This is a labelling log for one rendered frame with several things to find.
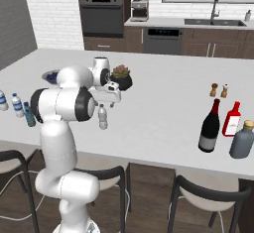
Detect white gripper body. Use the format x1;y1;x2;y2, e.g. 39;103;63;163
88;87;123;106

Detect clear plastic water bottle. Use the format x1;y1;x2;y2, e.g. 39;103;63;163
0;90;9;112
97;103;109;131
11;92;26;119

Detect potted succulent in black pot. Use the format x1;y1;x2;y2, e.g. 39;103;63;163
109;63;134;91

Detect blue patterned plate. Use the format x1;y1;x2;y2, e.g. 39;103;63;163
41;69;63;85

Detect teal plastic bottle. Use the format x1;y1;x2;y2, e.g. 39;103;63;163
23;101;37;128

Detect black chair cream seat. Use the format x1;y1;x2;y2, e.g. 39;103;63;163
167;174;253;233
0;149;42;233
72;162;132;233

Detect grey dishwasher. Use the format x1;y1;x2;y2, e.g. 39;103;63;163
143;27;184;56

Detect silver coffee machine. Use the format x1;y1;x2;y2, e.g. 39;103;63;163
130;0;150;23

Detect dark wine bottle red cap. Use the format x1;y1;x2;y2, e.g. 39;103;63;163
197;98;221;154

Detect brown pepper shaker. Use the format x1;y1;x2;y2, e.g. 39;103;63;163
209;82;219;98

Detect brown salt shaker white top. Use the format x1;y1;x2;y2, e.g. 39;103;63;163
220;83;230;99

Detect red glass bottle white label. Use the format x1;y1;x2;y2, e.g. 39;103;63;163
221;100;242;138

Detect dark brown base cupboards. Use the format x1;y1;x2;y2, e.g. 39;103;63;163
82;25;254;60

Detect dark sink basin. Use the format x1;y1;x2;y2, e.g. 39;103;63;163
184;18;248;28

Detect grey glass bottle cork stopper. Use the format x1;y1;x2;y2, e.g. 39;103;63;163
228;119;254;160

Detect silver tap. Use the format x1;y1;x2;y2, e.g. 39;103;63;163
210;0;221;21

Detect black wall oven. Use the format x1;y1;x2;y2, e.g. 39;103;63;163
78;0;126;40

